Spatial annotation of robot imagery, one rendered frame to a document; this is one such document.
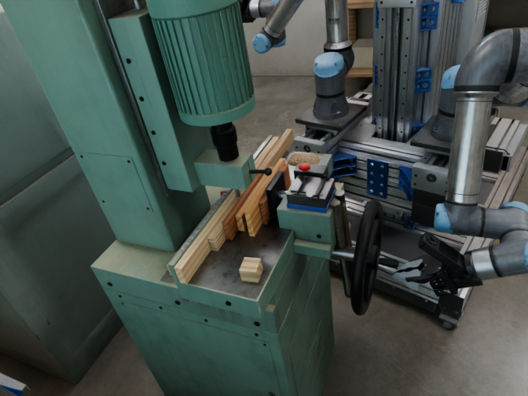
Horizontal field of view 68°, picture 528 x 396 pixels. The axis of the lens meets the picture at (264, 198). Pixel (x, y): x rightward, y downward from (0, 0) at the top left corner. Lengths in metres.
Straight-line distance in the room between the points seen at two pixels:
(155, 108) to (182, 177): 0.18
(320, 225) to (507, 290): 1.35
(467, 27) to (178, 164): 1.28
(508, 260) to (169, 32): 0.86
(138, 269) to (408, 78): 1.14
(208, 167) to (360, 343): 1.14
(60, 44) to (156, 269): 0.59
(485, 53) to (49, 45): 0.94
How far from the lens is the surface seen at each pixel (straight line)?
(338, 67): 1.62
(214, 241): 0.95
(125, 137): 0.98
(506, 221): 1.10
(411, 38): 1.56
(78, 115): 1.05
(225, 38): 0.81
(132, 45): 0.90
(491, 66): 1.03
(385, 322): 1.92
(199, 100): 0.83
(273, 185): 0.98
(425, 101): 1.70
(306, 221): 0.96
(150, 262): 1.17
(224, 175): 0.98
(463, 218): 1.08
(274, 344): 1.06
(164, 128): 0.95
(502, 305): 2.09
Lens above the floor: 1.55
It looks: 36 degrees down
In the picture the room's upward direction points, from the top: 10 degrees counter-clockwise
